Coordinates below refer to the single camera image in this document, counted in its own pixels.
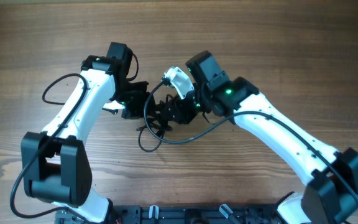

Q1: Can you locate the black cable bundle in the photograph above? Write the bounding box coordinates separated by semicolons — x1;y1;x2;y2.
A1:
135;93;180;153

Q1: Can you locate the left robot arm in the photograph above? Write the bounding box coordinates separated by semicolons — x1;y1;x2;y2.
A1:
10;42;148;223

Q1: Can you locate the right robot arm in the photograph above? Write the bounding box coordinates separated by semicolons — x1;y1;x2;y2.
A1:
162;51;358;223

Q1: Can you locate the left camera cable black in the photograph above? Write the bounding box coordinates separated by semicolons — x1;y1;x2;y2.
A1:
9;73;88;219

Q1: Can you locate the camera cable black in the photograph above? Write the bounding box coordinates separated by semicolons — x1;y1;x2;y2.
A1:
143;79;358;224
9;73;88;219

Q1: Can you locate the right camera cable black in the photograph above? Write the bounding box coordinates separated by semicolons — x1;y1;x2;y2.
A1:
143;79;358;224

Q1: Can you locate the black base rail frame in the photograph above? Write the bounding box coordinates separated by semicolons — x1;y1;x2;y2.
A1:
54;203;291;224

